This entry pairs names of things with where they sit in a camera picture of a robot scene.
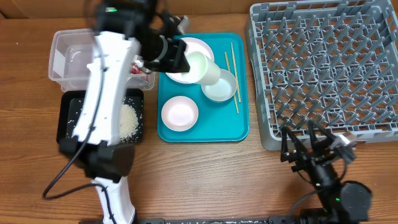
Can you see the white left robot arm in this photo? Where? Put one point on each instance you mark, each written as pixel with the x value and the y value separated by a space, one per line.
pixel 124 32

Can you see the grey-white bowl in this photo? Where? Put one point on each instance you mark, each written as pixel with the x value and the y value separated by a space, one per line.
pixel 222 90

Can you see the grey dishwasher rack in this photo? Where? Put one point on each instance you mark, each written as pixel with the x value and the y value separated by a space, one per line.
pixel 333 62

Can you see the red foil wrapper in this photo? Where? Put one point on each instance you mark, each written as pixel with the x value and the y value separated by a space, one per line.
pixel 135 70

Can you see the white rice pile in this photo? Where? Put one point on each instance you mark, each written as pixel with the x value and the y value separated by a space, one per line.
pixel 128 122

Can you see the white paper cup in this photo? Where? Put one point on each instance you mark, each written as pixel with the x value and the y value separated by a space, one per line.
pixel 202 71

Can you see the black plastic tray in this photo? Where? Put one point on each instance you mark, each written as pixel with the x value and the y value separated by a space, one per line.
pixel 72 103

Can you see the clear plastic bin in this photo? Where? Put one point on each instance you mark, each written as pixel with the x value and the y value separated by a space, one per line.
pixel 78 57

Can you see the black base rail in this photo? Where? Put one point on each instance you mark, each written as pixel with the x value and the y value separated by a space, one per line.
pixel 268 220

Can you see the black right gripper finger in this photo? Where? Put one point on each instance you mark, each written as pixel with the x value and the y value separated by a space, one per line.
pixel 312 126
pixel 287 133

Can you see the wooden chopstick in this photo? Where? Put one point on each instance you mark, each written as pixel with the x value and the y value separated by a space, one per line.
pixel 235 72
pixel 234 86

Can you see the teal plastic tray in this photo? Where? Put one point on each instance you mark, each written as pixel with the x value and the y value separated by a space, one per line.
pixel 217 122

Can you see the white plate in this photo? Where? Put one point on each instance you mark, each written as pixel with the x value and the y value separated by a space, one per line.
pixel 193 45

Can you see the pinkish small bowl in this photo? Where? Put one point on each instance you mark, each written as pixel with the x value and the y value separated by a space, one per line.
pixel 179 113

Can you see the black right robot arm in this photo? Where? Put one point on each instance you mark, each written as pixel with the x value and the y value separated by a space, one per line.
pixel 333 200

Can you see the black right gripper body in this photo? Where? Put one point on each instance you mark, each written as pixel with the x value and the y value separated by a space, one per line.
pixel 311 159

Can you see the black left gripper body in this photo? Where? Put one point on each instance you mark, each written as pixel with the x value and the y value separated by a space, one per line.
pixel 170 58

